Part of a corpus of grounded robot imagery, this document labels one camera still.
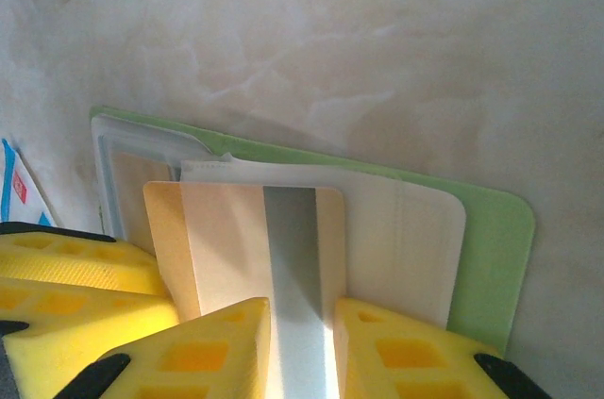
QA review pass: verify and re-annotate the gold card silver stripe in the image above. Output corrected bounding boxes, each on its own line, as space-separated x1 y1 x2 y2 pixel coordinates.
143 180 348 399

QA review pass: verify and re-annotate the blue white packet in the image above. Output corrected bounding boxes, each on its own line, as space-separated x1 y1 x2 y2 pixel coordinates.
0 137 65 229

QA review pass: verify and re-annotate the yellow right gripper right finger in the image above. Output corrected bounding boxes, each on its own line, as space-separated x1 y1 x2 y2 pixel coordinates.
332 297 553 399

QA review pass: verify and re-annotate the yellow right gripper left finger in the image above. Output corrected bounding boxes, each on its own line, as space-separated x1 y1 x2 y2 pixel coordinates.
56 295 274 399

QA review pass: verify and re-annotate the green card holder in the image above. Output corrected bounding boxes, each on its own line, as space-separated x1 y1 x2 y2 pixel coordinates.
89 105 538 357

